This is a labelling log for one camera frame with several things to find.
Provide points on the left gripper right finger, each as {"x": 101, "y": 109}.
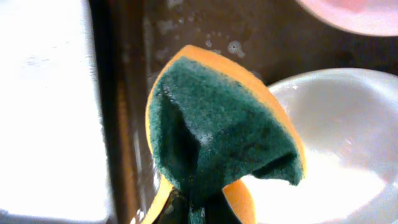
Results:
{"x": 218, "y": 211}

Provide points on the brown plastic tray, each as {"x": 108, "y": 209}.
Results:
{"x": 134, "y": 40}

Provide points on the yellow green sponge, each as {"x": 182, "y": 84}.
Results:
{"x": 210, "y": 122}

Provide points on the white plate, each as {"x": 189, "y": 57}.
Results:
{"x": 347, "y": 119}

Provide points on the small metal tray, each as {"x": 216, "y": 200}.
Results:
{"x": 54, "y": 167}

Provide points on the pink plate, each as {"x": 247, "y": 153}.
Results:
{"x": 365, "y": 17}

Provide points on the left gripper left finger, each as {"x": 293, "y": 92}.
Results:
{"x": 175, "y": 211}

